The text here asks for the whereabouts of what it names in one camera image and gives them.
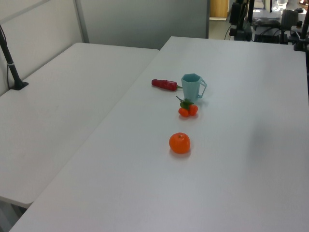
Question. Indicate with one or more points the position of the light teal hexagonal mug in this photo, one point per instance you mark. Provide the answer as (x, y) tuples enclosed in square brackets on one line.
[(190, 91)]

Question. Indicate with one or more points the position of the red chili pepper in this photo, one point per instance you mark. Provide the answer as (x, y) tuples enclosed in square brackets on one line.
[(164, 84)]

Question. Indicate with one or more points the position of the orange mandarin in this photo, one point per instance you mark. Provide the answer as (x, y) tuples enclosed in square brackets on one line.
[(179, 143)]

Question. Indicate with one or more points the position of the small oranges cluster with leaves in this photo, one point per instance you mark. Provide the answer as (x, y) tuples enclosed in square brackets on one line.
[(192, 110)]

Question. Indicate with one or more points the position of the grey partition panel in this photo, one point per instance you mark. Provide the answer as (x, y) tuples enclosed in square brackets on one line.
[(144, 21)]

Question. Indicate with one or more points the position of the black equipment stack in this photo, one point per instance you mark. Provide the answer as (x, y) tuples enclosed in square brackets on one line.
[(241, 31)]

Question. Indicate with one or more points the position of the wooden cabinet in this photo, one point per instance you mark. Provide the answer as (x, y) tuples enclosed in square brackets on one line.
[(218, 8)]

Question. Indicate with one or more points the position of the black clamp pole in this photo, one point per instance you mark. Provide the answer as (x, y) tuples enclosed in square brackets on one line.
[(301, 41)]

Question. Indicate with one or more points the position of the grey ribbed device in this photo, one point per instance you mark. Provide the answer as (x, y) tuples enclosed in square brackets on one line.
[(289, 19)]

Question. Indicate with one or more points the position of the aluminium partition post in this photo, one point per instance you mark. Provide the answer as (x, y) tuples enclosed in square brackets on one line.
[(82, 21)]

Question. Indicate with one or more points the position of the black camera pole with base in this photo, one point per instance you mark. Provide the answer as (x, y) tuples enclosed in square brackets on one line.
[(11, 67)]

